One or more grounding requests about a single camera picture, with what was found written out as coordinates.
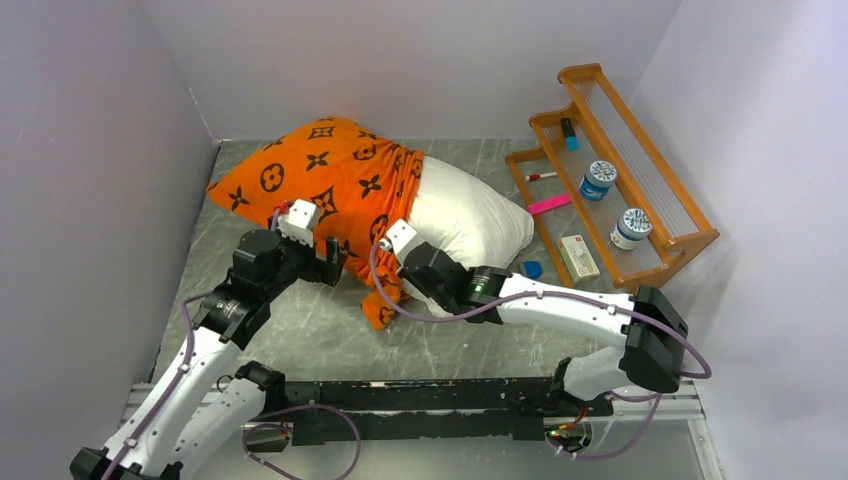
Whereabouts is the small cardboard box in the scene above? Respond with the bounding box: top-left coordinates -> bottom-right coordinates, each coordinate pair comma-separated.
558,235 -> 600,282

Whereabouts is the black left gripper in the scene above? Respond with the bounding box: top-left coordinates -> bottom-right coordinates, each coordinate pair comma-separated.
261,215 -> 347,300

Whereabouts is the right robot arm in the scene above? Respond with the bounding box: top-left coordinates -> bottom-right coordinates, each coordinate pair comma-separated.
396,242 -> 688,415

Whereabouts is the blue jar near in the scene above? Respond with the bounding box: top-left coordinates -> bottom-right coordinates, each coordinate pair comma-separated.
578,160 -> 618,201

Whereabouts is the blue grey eraser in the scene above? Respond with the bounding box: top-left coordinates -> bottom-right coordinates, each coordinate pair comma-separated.
519,261 -> 544,279

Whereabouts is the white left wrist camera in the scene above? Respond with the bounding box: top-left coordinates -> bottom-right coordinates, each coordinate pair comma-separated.
276,199 -> 320,248

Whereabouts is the white pillow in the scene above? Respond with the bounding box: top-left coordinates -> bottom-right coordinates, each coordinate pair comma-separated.
394,156 -> 534,296

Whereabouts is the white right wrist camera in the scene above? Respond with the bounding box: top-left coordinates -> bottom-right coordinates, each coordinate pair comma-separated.
379,219 -> 420,259

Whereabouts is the pink flat strip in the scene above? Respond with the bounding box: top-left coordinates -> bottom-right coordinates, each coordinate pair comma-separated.
527,193 -> 571,215

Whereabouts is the blue jar far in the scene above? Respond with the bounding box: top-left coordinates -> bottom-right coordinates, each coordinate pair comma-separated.
610,208 -> 653,251

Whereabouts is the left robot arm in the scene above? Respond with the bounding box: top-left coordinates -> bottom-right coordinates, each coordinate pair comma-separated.
70,227 -> 346,479

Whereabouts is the blue black highlighter marker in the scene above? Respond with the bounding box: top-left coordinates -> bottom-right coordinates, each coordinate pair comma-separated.
560,117 -> 579,151

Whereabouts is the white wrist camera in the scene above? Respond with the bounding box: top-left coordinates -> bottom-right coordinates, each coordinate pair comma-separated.
379,219 -> 420,259
276,199 -> 320,248

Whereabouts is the red white marker pen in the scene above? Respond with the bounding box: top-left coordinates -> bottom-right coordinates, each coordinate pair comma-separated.
525,172 -> 558,182

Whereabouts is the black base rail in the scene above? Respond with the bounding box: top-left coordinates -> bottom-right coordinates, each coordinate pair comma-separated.
245,360 -> 615,454

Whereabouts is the blue jar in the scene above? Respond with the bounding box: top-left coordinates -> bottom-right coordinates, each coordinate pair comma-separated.
610,208 -> 653,251
578,160 -> 618,201

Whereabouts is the orange patterned pillowcase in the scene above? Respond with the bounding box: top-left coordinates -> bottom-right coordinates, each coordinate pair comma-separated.
207,117 -> 424,330

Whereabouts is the wooden tiered shelf rack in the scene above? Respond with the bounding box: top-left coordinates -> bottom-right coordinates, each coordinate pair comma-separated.
505,63 -> 719,290

